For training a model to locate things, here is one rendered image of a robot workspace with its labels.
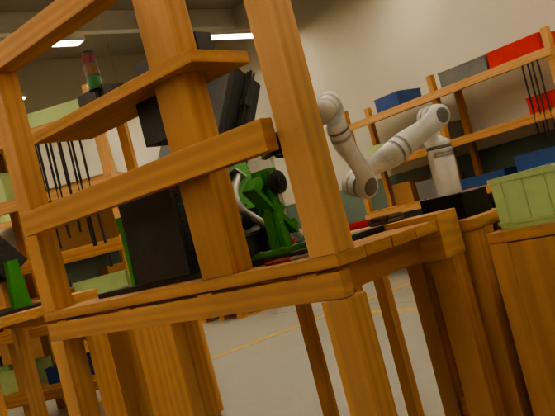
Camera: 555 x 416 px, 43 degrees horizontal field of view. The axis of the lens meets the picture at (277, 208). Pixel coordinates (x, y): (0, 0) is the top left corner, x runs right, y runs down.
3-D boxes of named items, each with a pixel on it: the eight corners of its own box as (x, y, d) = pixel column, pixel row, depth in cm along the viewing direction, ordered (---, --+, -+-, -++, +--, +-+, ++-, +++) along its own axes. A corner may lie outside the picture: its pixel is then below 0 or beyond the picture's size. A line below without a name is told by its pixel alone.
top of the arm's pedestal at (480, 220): (445, 229, 277) (442, 219, 277) (519, 214, 254) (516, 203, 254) (398, 244, 255) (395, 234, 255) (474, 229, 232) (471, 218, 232)
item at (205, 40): (185, 68, 229) (180, 48, 230) (216, 53, 220) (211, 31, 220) (169, 68, 224) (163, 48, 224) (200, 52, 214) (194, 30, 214)
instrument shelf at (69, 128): (90, 139, 277) (88, 130, 277) (250, 62, 218) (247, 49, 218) (33, 144, 258) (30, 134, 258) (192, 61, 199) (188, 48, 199)
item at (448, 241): (180, 301, 331) (173, 271, 332) (467, 250, 233) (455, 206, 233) (157, 309, 321) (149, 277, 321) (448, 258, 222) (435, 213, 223)
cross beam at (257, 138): (36, 234, 273) (31, 212, 273) (279, 149, 188) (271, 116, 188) (25, 237, 269) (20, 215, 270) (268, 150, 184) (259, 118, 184)
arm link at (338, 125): (317, 90, 223) (333, 125, 230) (310, 104, 217) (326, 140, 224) (337, 85, 220) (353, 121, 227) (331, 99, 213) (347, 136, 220)
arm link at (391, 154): (343, 200, 240) (391, 158, 251) (363, 205, 233) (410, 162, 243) (335, 178, 236) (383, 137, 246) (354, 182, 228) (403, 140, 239)
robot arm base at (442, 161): (443, 195, 261) (433, 150, 261) (466, 190, 255) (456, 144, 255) (432, 198, 254) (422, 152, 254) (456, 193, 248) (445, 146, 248)
